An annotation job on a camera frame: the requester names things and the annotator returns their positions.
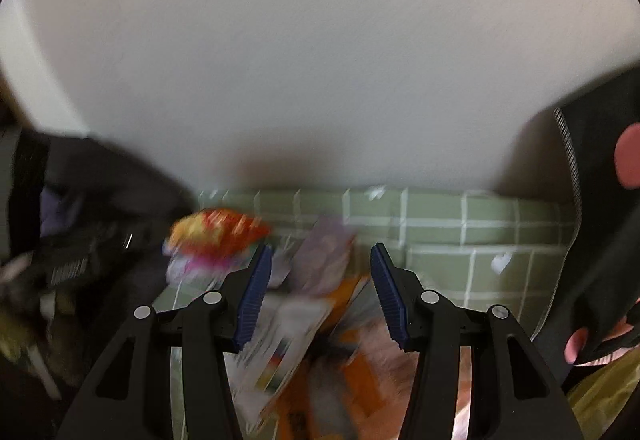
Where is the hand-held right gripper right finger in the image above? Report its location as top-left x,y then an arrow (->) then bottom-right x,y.
370,242 -> 583,440

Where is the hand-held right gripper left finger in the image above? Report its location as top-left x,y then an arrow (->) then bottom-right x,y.
75,244 -> 273,440

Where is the white paper packet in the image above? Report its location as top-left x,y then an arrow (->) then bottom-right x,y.
225,294 -> 337,427

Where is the yellow plastic bag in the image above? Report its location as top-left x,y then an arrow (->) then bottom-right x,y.
567,360 -> 640,440

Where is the orange red snack packet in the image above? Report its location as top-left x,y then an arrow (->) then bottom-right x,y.
167,207 -> 272,267

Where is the purple blister packet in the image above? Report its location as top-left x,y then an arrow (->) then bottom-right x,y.
291,217 -> 359,297

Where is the orange flat packet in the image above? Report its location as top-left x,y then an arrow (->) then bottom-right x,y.
274,276 -> 418,440

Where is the green checked bedsheet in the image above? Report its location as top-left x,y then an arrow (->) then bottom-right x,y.
150,187 -> 576,440

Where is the dark cloth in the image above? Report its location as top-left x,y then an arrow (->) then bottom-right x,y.
7,126 -> 196,246

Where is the black cloth with pink print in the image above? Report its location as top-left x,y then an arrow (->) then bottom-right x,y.
530,70 -> 640,391

